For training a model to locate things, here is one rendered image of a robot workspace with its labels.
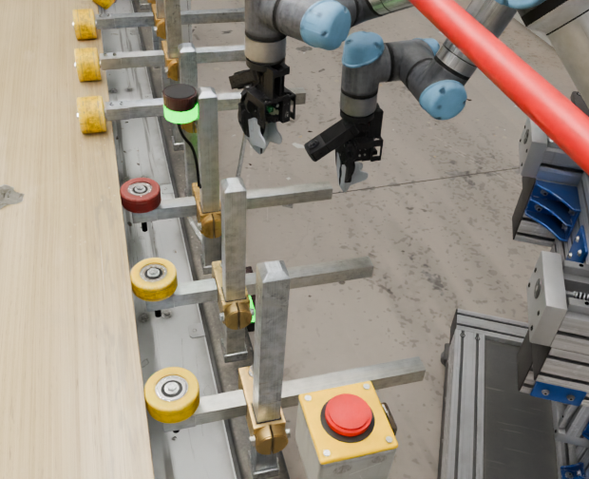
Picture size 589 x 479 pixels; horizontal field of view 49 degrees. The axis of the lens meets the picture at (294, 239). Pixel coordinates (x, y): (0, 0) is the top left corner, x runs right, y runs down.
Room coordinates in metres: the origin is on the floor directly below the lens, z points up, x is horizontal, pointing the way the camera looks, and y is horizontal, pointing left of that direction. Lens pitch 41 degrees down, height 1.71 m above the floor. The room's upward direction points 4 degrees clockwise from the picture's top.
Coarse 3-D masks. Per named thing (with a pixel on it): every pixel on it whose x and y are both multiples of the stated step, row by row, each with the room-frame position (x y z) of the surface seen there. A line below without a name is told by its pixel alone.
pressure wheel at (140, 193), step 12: (132, 180) 1.07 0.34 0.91; (144, 180) 1.08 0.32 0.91; (120, 192) 1.03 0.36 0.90; (132, 192) 1.04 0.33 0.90; (144, 192) 1.04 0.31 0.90; (156, 192) 1.04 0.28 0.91; (132, 204) 1.01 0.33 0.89; (144, 204) 1.01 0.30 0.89; (156, 204) 1.03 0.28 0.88; (144, 228) 1.04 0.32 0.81
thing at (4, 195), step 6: (0, 186) 1.01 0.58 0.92; (6, 186) 1.01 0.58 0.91; (0, 192) 1.00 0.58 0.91; (6, 192) 0.99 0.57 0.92; (12, 192) 0.99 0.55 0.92; (18, 192) 1.01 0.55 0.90; (0, 198) 0.98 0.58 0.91; (6, 198) 0.98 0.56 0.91; (12, 198) 0.98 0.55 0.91; (18, 198) 0.99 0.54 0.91; (0, 204) 0.96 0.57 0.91; (6, 204) 0.97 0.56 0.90
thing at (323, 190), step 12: (252, 192) 1.13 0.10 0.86; (264, 192) 1.13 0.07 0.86; (276, 192) 1.13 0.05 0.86; (288, 192) 1.14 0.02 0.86; (300, 192) 1.14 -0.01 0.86; (312, 192) 1.15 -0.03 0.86; (324, 192) 1.16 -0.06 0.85; (168, 204) 1.06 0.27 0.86; (180, 204) 1.06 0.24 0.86; (192, 204) 1.07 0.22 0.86; (252, 204) 1.11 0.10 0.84; (264, 204) 1.12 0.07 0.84; (276, 204) 1.12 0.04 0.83; (132, 216) 1.03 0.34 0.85; (144, 216) 1.03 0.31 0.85; (156, 216) 1.04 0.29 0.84; (168, 216) 1.05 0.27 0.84; (180, 216) 1.06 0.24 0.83
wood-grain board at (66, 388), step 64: (0, 0) 1.95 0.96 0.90; (64, 0) 1.99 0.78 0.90; (0, 64) 1.54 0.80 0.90; (64, 64) 1.57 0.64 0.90; (0, 128) 1.24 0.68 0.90; (64, 128) 1.26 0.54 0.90; (64, 192) 1.02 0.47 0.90; (0, 256) 0.83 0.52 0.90; (64, 256) 0.84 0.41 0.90; (0, 320) 0.68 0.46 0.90; (64, 320) 0.69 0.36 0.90; (128, 320) 0.70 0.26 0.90; (0, 384) 0.56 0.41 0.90; (64, 384) 0.57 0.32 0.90; (128, 384) 0.58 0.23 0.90; (0, 448) 0.46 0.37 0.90; (64, 448) 0.47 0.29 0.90; (128, 448) 0.47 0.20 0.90
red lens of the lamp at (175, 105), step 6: (162, 90) 1.04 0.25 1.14; (162, 96) 1.03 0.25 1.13; (192, 96) 1.02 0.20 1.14; (168, 102) 1.01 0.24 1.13; (174, 102) 1.01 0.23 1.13; (180, 102) 1.01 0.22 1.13; (186, 102) 1.01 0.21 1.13; (192, 102) 1.02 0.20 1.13; (168, 108) 1.01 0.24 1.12; (174, 108) 1.01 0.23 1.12; (180, 108) 1.01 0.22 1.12; (186, 108) 1.01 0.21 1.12
